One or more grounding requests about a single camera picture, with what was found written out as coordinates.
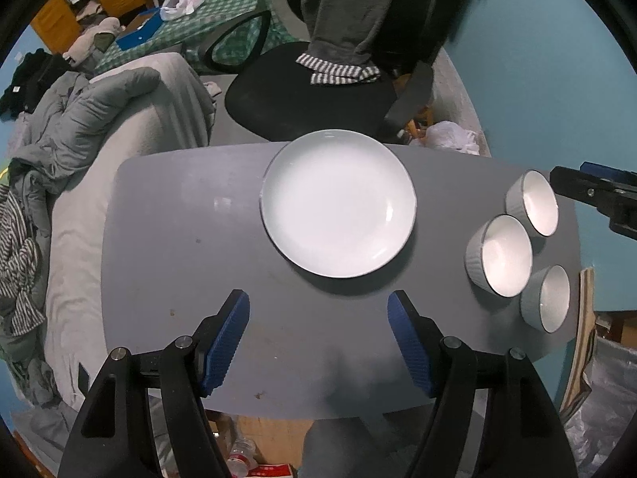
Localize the grey green garment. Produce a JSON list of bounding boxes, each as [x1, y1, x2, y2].
[[0, 333, 65, 409]]

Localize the clear water bottle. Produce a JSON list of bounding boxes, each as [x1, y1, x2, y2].
[[226, 438, 260, 476]]

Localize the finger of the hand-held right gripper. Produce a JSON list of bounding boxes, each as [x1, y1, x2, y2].
[[550, 166, 623, 215], [580, 161, 637, 185]]

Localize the black office chair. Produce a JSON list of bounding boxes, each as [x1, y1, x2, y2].
[[201, 0, 441, 143]]

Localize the white plate with dark rim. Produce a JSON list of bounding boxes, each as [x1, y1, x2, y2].
[[260, 129, 418, 280]]

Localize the red box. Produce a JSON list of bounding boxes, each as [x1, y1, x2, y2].
[[246, 463, 294, 478]]

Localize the green checkered table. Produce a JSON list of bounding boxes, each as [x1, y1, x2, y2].
[[94, 0, 299, 73]]

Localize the black clothing pile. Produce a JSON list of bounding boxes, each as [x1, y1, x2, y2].
[[0, 50, 65, 113]]

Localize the grey bed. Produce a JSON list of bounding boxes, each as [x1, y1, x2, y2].
[[42, 52, 217, 409]]

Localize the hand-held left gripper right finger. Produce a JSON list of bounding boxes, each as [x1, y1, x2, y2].
[[387, 290, 580, 478]]

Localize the grey sweatpants with striped cuffs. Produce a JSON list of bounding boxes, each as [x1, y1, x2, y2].
[[296, 0, 399, 85]]

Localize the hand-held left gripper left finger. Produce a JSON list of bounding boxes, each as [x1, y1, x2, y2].
[[57, 289, 250, 478]]

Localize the blue box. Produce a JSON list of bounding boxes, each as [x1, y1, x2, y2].
[[115, 9, 164, 51]]

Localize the black white striped garment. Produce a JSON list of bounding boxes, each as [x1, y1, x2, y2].
[[0, 186, 45, 337]]

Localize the white ribbed bowl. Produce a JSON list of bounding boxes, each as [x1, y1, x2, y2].
[[520, 265, 571, 334], [505, 169, 559, 238], [464, 214, 534, 298]]

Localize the white knotted plastic bag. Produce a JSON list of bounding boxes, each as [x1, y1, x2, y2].
[[423, 120, 481, 156]]

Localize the beige cloth bundle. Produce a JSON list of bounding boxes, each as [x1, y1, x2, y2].
[[62, 16, 123, 65]]

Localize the wooden board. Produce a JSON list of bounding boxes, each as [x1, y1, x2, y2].
[[560, 269, 595, 414]]

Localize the orange wooden wardrobe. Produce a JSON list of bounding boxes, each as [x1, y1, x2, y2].
[[31, 0, 150, 53]]

